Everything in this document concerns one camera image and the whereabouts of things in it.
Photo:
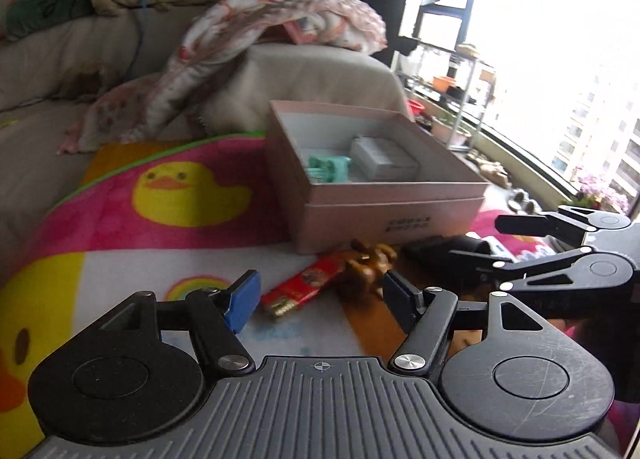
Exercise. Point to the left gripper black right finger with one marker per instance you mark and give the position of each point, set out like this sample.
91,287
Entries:
499,365

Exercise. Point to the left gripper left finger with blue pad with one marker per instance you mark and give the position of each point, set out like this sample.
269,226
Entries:
144,366

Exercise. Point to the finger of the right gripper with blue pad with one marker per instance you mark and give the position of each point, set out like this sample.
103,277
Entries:
570,224

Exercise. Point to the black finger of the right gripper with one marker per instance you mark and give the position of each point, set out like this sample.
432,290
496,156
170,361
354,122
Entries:
582,270

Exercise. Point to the green plastic crank toy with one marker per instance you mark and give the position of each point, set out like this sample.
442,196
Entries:
328,168

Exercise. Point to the red lighter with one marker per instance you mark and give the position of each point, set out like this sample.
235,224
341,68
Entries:
299,290

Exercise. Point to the colourful cartoon play mat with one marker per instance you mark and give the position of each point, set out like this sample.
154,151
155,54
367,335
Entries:
168,219

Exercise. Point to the golden bear figurine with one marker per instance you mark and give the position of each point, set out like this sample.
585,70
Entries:
365,272

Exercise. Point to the black cylindrical cup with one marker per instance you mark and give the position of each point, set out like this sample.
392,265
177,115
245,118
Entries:
447,262

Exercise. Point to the pink cardboard box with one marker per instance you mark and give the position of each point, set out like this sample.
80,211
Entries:
442,200

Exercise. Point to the metal shelf rack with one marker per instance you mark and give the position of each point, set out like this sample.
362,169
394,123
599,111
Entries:
455,85

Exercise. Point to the red plastic basin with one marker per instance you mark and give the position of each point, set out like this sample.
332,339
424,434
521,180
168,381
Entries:
416,108

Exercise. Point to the white packet in box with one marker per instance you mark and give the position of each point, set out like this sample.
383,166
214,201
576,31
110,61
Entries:
382,160

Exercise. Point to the floral pink blanket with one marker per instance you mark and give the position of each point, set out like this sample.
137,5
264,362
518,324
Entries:
140,109

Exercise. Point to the beige covered sofa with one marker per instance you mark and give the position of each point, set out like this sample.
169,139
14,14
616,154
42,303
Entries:
68,91

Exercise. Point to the green plush toy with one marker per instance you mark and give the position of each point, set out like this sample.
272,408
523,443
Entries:
25,17

